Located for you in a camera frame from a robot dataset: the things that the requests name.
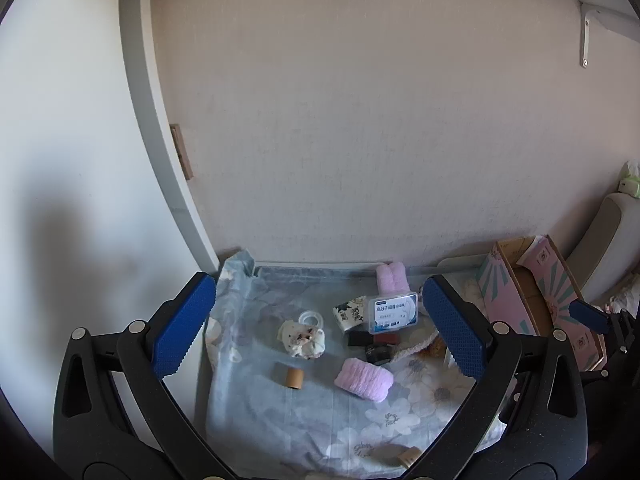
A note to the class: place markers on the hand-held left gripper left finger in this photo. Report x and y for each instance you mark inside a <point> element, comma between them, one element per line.
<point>185,325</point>

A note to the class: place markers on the small brown corked bottle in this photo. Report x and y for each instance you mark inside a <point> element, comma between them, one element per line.
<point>407,456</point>

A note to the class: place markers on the pink and teal cardboard box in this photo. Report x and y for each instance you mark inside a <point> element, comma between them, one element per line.
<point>505,290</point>

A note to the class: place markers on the small black box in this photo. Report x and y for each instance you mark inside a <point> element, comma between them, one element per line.
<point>359,339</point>

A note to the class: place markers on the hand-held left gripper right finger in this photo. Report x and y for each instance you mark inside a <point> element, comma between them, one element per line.
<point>452,332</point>

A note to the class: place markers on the small white frilly plush toy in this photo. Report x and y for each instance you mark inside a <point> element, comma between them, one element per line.
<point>300,340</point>

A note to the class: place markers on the small black round container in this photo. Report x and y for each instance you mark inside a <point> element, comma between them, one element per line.
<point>377,355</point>

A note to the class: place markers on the brown cardboard tube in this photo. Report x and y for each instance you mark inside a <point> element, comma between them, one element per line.
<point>292,377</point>

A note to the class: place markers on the beige sofa cushion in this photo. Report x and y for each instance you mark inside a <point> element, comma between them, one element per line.
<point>600,250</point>

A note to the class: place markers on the wooden wall strip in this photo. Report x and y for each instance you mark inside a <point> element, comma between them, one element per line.
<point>181,152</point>

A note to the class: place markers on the white shelf bracket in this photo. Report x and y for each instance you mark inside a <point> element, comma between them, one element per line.
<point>600,12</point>

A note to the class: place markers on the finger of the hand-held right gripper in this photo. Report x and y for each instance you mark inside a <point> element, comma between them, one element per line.
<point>590,315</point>

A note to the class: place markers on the white tissue packet black print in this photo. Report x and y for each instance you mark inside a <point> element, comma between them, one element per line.
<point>350,316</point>

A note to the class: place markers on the floral blue cloth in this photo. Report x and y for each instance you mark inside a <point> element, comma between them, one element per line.
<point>300,425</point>

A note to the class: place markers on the green and white tissue pack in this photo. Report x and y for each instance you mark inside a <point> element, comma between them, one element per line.
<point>631,182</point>

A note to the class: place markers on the white door frame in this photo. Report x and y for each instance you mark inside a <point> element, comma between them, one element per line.
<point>150,110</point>

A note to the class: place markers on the pink fluffy towel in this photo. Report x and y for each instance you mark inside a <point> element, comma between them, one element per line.
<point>392,279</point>
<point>362,380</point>

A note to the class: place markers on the dark red small box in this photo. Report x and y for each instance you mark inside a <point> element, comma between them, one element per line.
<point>387,339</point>

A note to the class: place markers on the floral pillow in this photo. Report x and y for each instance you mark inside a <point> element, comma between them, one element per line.
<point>625,300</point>

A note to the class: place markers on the clear plastic box white label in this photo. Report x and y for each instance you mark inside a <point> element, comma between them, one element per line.
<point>392,312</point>

